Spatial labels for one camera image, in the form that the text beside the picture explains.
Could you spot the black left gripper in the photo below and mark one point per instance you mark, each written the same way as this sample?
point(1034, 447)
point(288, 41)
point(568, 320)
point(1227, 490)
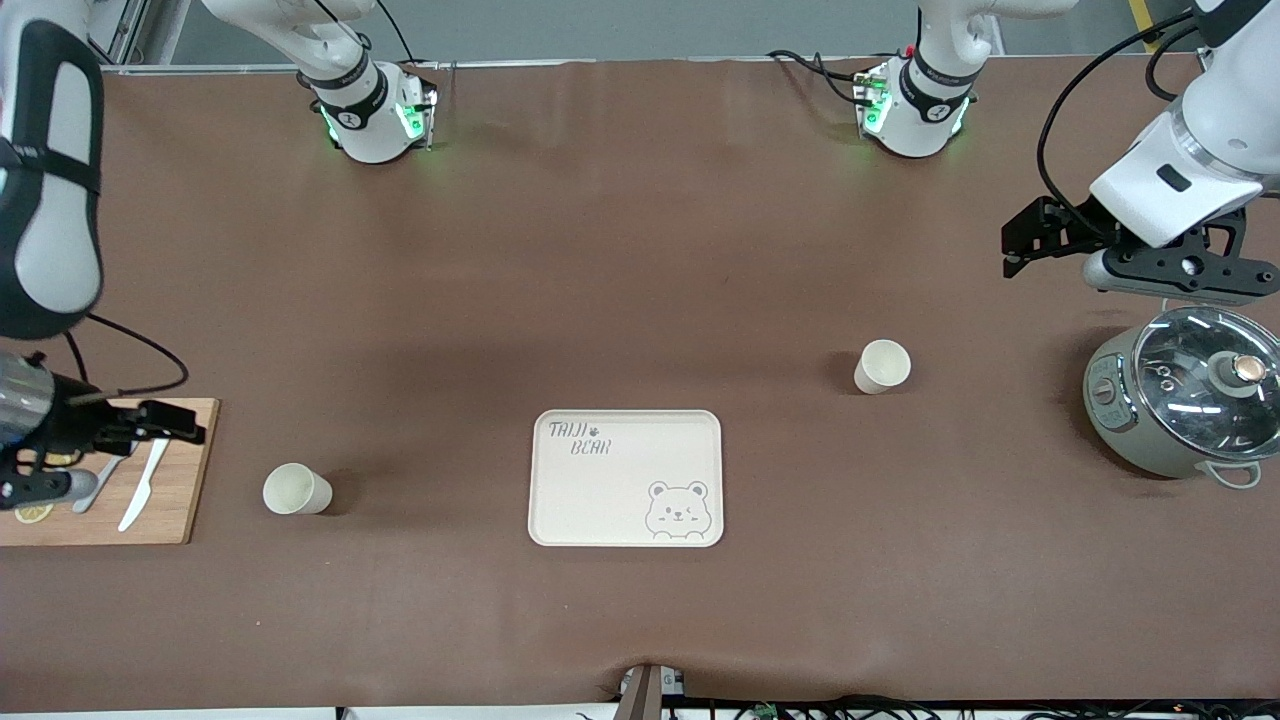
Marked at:
point(1082, 227)

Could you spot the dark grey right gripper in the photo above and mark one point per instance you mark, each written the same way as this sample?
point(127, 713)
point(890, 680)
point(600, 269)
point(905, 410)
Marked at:
point(62, 424)

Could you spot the white plastic cup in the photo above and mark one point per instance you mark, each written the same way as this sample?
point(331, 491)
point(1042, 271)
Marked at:
point(885, 362)
point(290, 490)

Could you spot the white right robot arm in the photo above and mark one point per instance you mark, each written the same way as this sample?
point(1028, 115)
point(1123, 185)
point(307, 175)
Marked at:
point(50, 150)

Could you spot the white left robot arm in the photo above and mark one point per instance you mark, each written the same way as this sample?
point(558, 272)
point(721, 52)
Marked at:
point(1200, 150)

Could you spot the wooden cutting board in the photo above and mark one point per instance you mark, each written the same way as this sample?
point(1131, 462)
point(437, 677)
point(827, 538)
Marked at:
point(170, 490)

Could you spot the white plastic spoon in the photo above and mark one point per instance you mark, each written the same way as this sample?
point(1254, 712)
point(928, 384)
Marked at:
point(105, 480)

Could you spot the white plastic knife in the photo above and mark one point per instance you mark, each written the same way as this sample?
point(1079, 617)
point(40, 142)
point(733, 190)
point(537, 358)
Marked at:
point(140, 500)

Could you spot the yellow lemon slice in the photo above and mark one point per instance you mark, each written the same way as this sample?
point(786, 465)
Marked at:
point(33, 513)

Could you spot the glass pot lid with knob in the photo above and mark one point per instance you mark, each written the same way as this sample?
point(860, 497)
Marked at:
point(1190, 390)

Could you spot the pale green electric cooking pot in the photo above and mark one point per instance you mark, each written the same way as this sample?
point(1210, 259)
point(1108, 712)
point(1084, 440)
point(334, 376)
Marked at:
point(1125, 430)

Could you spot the white bear print tray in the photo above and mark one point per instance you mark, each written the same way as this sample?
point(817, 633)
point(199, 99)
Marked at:
point(625, 490)

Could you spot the brown table mat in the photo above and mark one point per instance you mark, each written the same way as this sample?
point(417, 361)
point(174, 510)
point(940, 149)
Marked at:
point(640, 250)

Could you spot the grey aluminium frame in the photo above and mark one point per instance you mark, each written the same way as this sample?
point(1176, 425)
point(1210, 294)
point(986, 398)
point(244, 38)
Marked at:
point(120, 30)

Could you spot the grey table edge bracket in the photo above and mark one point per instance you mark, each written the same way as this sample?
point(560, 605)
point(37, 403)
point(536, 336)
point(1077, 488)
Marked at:
point(645, 695)

